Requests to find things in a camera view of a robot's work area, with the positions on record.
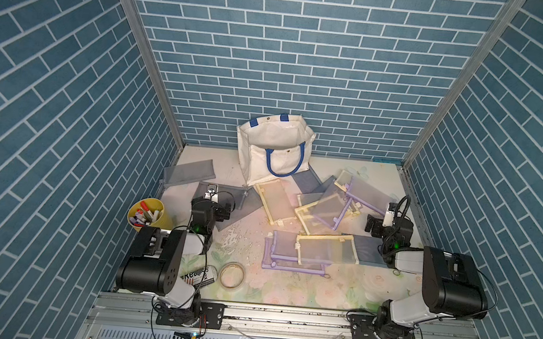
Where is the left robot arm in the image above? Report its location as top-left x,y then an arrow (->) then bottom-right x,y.
115,193 -> 236,320

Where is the yellow trimmed mesh pouch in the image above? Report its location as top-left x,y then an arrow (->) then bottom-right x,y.
295,234 -> 359,265
254,179 -> 297,227
295,193 -> 361,236

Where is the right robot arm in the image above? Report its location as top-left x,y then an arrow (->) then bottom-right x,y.
365,212 -> 495,339

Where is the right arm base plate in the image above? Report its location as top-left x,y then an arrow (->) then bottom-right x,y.
346,313 -> 416,339

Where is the clear tape roll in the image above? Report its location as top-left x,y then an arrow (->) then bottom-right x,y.
218,262 -> 246,290

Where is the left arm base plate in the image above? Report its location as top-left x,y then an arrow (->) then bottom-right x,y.
154,300 -> 225,330

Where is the grey mesh pouch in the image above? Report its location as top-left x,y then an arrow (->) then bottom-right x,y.
193,181 -> 263,231
163,159 -> 216,188

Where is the blue mesh pouch right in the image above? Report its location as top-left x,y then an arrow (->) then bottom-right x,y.
354,235 -> 395,269

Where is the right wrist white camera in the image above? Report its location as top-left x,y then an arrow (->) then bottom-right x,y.
382,202 -> 399,227

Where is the wrist white camera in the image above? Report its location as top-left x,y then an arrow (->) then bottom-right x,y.
382,202 -> 399,227
205,184 -> 218,201

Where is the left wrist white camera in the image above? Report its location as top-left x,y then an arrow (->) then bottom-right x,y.
205,184 -> 218,201

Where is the white canvas tote bag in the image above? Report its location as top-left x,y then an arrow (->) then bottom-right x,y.
236,113 -> 317,186

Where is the yellow cup with markers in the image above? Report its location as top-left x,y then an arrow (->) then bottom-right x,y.
127,198 -> 173,231

